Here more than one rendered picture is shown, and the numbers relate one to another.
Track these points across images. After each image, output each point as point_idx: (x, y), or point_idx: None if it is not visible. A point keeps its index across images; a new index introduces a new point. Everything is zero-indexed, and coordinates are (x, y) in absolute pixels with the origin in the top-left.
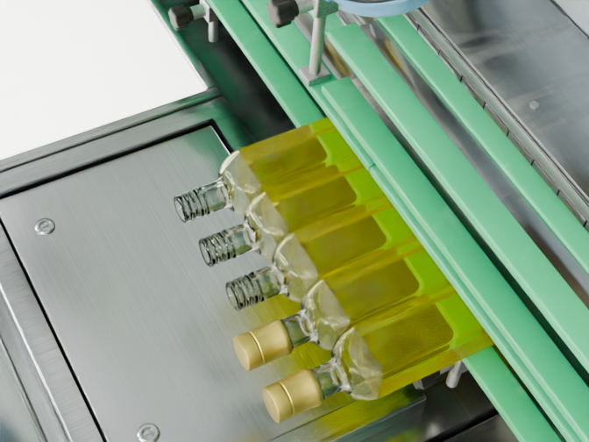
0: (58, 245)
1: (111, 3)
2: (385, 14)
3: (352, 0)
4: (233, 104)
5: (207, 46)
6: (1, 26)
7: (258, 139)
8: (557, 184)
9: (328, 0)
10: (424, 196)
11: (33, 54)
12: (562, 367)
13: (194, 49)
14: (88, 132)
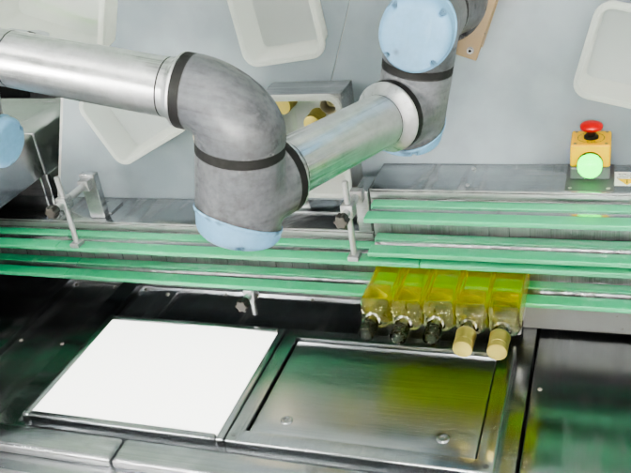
0: (303, 420)
1: (185, 338)
2: (435, 145)
3: (423, 144)
4: None
5: None
6: (146, 380)
7: None
8: (505, 200)
9: (411, 154)
10: (456, 251)
11: (179, 376)
12: (572, 254)
13: None
14: (252, 379)
